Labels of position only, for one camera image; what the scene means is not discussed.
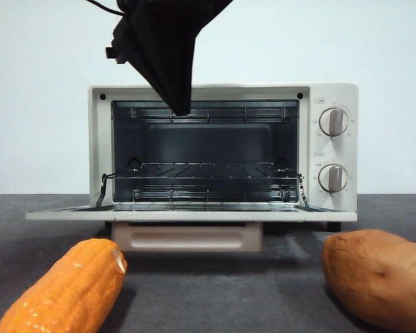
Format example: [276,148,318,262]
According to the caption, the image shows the cream timer oven knob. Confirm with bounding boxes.
[318,164,348,194]

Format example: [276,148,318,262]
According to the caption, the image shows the beige oven door handle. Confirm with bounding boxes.
[111,221,264,253]

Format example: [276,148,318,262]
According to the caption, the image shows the cream temperature oven knob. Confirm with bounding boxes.
[318,107,349,137]

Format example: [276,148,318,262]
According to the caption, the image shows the oven heating element guard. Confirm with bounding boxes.
[133,187,289,203]
[130,106,287,123]

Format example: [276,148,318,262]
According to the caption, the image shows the cream Toshiba toaster oven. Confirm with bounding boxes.
[87,82,360,232]

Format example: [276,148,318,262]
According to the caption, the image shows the wire oven rack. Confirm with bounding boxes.
[102,161,304,183]

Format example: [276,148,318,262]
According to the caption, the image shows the brown sweet potato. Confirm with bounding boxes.
[322,228,416,330]

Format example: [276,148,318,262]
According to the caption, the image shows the orange corn cob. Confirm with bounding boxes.
[0,238,128,333]

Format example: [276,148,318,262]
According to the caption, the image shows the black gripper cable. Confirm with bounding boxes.
[85,0,126,17]

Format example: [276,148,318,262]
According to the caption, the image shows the glass-windowed oven door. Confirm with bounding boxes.
[25,203,358,223]

